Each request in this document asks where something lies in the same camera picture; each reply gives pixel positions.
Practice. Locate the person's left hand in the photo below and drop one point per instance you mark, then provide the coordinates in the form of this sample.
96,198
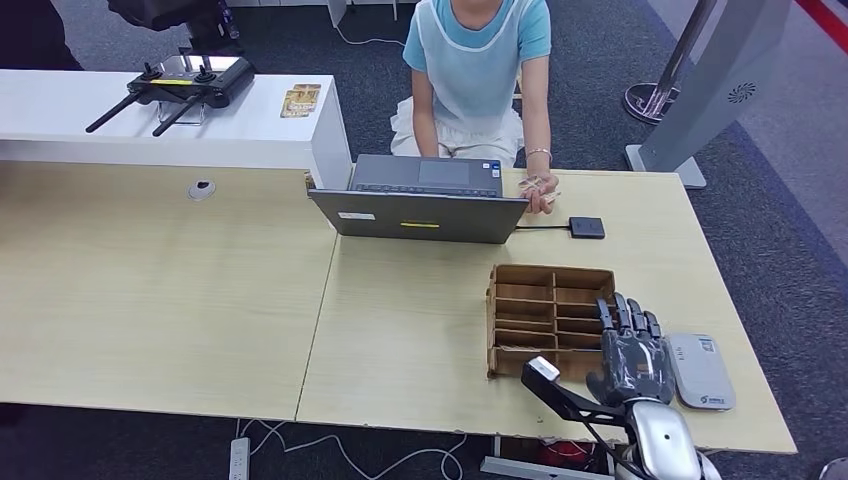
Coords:
543,202

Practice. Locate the person's right forearm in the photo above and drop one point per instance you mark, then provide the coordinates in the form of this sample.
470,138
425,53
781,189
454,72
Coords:
424,126

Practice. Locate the person's left forearm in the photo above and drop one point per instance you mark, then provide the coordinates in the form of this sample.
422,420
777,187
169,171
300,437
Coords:
538,126

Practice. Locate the brown wooden card organizer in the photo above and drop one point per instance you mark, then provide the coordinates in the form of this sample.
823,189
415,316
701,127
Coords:
523,318

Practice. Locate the person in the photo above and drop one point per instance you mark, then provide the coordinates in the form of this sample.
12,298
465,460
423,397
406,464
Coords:
472,73
33,33

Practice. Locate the white card reader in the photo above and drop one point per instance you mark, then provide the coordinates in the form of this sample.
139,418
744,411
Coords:
705,371

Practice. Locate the gold patterned key card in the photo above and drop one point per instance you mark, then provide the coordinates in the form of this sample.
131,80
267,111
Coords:
295,107
308,91

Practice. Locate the small black USB box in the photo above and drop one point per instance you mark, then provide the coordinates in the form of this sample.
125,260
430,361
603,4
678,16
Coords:
587,228

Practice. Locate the small yellow object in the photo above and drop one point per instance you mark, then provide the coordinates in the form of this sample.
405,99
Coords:
519,86

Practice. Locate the grey laptop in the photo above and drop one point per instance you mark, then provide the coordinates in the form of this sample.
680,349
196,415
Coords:
417,215

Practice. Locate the grey kiosk stand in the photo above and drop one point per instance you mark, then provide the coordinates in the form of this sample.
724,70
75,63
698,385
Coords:
715,60

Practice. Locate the red object under desk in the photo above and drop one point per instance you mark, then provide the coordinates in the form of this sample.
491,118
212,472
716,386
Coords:
566,456

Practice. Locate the grey metal desk foot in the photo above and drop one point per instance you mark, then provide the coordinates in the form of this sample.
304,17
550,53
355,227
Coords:
543,472

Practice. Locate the white reception counter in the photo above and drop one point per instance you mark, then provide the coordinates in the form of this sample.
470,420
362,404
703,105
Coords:
252,136

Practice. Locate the red barrier belt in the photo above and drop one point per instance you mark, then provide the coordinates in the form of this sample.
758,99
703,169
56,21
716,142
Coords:
825,13

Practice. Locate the round grey desk grommet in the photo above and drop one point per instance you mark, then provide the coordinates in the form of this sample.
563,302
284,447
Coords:
201,189

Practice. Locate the black remote controller with antennas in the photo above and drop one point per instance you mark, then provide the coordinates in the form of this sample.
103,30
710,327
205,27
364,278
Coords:
199,79

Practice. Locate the black tripod equipment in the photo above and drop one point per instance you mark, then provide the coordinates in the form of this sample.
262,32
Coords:
199,20

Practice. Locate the white power strip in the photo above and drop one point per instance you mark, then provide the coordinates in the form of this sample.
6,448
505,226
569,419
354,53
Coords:
239,458

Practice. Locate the grey round object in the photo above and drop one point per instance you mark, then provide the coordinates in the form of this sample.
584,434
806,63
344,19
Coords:
836,472

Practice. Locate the chrome stanchion post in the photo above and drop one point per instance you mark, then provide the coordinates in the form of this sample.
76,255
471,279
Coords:
650,99

